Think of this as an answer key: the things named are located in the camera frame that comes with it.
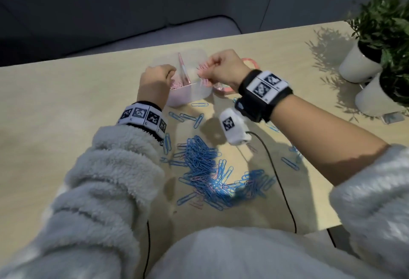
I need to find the floral tin lid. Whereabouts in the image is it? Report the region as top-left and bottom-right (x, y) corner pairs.
(212, 58), (260, 94)

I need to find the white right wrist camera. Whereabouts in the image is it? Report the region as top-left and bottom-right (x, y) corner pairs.
(219, 108), (252, 146)

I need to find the marker wristband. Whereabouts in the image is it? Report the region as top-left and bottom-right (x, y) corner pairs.
(235, 70), (294, 123)
(116, 101), (169, 144)

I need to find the clear plastic divided box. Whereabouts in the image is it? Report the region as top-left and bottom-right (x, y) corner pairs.
(150, 48), (214, 108)

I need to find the person's left forearm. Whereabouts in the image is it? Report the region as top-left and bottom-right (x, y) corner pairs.
(0, 125), (166, 279)

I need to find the person's right forearm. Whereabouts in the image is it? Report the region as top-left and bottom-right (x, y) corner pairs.
(271, 95), (391, 186)

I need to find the right marker wristband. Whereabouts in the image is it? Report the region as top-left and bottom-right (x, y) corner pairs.
(235, 70), (294, 123)

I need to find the group of blue paper clips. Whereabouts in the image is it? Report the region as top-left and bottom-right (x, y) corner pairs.
(162, 101), (302, 171)

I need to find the black right camera cable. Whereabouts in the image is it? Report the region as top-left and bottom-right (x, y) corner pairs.
(245, 132), (337, 248)

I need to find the small silver object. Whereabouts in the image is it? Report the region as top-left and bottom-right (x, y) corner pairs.
(382, 111), (406, 125)

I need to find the left marker wristband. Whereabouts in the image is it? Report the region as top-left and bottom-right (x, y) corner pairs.
(116, 101), (169, 144)

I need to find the heap of pink paper clips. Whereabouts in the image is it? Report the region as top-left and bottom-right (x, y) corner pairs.
(169, 79), (193, 91)

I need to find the person's left hand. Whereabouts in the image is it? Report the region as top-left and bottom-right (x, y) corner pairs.
(136, 64), (177, 110)

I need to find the black left camera cable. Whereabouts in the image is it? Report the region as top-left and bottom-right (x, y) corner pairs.
(142, 220), (151, 279)

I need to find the black camera cable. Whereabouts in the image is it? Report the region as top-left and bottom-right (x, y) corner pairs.
(245, 132), (337, 248)
(142, 220), (151, 279)

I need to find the person's right hand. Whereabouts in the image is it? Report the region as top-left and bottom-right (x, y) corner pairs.
(196, 49), (253, 93)

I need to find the dark grey sofa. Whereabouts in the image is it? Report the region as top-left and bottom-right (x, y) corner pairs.
(0, 0), (409, 67)

